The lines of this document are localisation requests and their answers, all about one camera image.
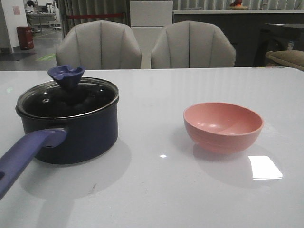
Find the dark grey counter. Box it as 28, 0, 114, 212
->
173, 9, 304, 67

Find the dark floor mat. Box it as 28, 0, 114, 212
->
0, 53, 35, 61

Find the dark side table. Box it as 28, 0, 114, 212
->
253, 23, 304, 67

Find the pink plastic bowl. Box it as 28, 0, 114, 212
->
183, 102, 264, 154

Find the glass lid blue knob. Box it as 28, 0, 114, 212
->
16, 65, 119, 119

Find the white drawer cabinet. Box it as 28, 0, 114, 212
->
130, 0, 173, 69

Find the fruit plate on counter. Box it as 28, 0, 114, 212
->
229, 0, 248, 10

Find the red barrier belt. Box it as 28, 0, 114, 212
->
66, 13, 124, 19

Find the right grey upholstered chair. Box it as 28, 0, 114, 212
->
151, 21, 236, 69

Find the red trash bin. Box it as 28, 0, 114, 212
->
16, 26, 34, 50

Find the left grey upholstered chair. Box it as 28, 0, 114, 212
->
56, 20, 142, 70

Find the dark blue saucepan purple handle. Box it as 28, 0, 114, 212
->
0, 95, 119, 200

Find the grey upholstered chair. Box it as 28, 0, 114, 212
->
56, 20, 142, 70
151, 21, 236, 69

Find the beige cushion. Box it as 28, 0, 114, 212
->
265, 50, 304, 71

